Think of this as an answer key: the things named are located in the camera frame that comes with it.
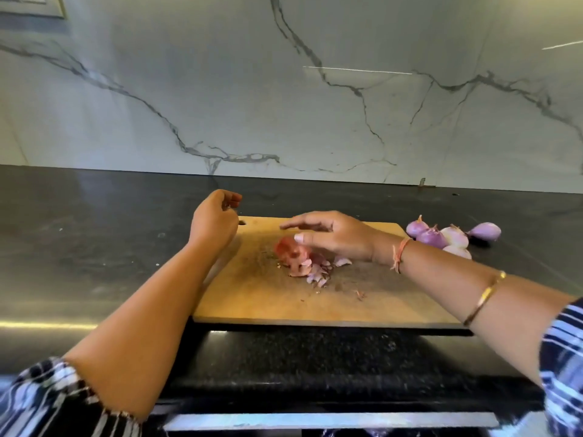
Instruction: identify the orange thread bracelet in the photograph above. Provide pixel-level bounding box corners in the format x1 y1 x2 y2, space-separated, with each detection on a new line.
390 237 413 275

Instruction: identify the black white plaid sleeve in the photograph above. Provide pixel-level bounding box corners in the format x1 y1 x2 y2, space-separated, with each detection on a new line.
0 356 142 437

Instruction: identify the red onion with pale patch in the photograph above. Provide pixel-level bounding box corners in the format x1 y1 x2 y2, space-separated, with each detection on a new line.
466 221 503 243

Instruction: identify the wooden cutting board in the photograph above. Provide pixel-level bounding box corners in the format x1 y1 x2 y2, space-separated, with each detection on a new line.
193 216 473 330

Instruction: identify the white wall switch plate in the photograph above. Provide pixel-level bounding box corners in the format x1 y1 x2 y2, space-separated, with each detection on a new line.
0 0 67 19

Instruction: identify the person's right hand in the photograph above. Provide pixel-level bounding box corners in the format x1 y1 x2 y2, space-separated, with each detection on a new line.
279 210 402 265

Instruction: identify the small red onion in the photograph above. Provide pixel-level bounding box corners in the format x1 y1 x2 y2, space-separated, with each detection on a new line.
405 214 431 239

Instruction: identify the person's left forearm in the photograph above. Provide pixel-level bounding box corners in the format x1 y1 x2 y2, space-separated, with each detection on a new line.
62 245 220 422

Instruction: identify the pile of onion peels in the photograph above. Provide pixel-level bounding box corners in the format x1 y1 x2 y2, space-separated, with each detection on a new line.
273 236 353 290

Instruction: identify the brownish red onion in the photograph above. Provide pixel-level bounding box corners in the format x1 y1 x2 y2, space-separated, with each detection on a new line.
439 225 470 249

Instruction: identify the metal counter edge strip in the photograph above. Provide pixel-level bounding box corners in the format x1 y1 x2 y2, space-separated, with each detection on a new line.
162 411 500 432

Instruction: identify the gold bangle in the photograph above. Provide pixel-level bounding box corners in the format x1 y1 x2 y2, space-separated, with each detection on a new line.
462 270 508 328

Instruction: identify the person's left hand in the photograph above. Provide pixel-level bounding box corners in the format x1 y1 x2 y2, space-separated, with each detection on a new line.
188 189 244 256

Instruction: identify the person's right forearm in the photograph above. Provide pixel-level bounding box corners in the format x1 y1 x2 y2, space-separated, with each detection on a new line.
392 241 570 388

